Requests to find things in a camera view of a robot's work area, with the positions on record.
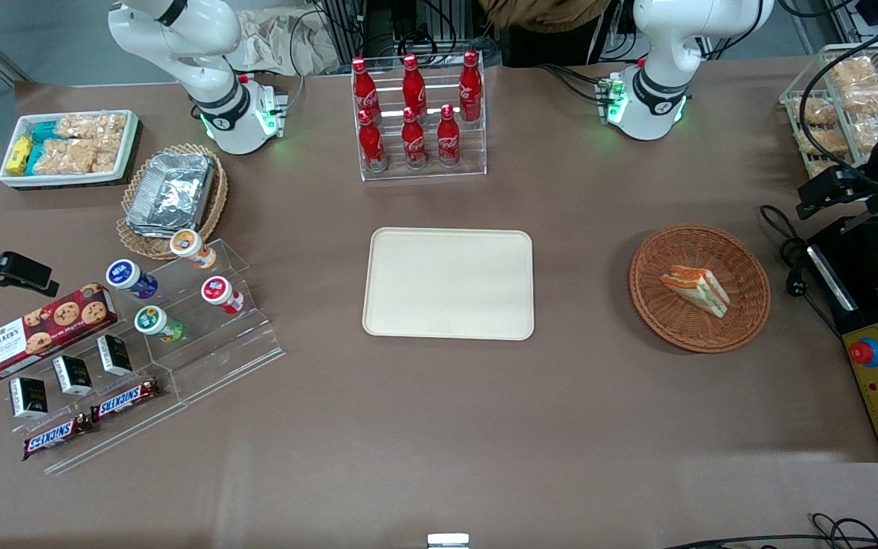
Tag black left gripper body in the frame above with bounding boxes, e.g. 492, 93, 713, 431
828, 122, 878, 217

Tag triangular sandwich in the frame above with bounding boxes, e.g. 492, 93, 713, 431
659, 265, 731, 319

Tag round brown wicker basket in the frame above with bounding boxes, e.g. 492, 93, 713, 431
629, 223, 772, 354

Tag flat light wicker basket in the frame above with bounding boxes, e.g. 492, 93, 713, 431
116, 143, 229, 261

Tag cream plastic tray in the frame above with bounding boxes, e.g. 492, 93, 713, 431
362, 227, 535, 341

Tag red Walkers cookie box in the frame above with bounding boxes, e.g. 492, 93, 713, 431
0, 282, 121, 382

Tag blue cap yogurt bottle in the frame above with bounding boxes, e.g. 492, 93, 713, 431
105, 259, 159, 300

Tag small black box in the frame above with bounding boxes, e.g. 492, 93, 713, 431
9, 377, 50, 419
97, 334, 133, 377
52, 355, 95, 397

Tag black countertop appliance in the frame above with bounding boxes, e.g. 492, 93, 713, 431
806, 200, 878, 464

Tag green cap yogurt bottle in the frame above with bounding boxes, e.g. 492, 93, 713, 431
133, 305, 185, 343

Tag yellow snack pack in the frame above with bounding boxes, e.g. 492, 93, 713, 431
5, 135, 34, 175

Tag clear rice cracker pack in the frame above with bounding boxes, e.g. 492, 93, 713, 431
56, 112, 128, 143
33, 139, 121, 175

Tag Snickers bar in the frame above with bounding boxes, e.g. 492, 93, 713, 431
90, 379, 161, 422
22, 414, 96, 461

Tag orange cap yogurt bottle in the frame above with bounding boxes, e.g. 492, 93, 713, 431
169, 229, 218, 271

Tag stack of foil containers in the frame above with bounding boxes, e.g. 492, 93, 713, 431
125, 151, 216, 239

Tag white rectangular snack bin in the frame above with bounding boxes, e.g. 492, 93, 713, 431
0, 109, 142, 191

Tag red cap yogurt bottle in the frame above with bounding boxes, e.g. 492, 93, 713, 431
201, 276, 246, 316

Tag clear acrylic stepped display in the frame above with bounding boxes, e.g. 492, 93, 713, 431
8, 238, 286, 476

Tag person in brown clothing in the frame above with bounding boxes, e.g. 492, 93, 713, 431
477, 0, 616, 34

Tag crumpled clear plastic bag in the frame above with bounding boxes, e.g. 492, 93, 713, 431
236, 8, 342, 77

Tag red cola bottle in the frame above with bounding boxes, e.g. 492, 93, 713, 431
357, 109, 388, 172
400, 107, 429, 169
401, 53, 429, 115
352, 57, 382, 124
436, 104, 462, 167
458, 50, 484, 123

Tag clear acrylic bottle rack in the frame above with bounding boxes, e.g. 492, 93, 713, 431
352, 52, 487, 182

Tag black power cable with plug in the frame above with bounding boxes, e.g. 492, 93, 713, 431
759, 204, 845, 338

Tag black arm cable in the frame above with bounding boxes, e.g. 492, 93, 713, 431
797, 38, 878, 188

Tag white wire snack rack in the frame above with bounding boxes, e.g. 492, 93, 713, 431
780, 42, 878, 203

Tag black base cables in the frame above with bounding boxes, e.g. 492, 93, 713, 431
536, 63, 616, 104

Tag black floor cables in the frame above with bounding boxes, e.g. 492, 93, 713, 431
660, 512, 878, 549

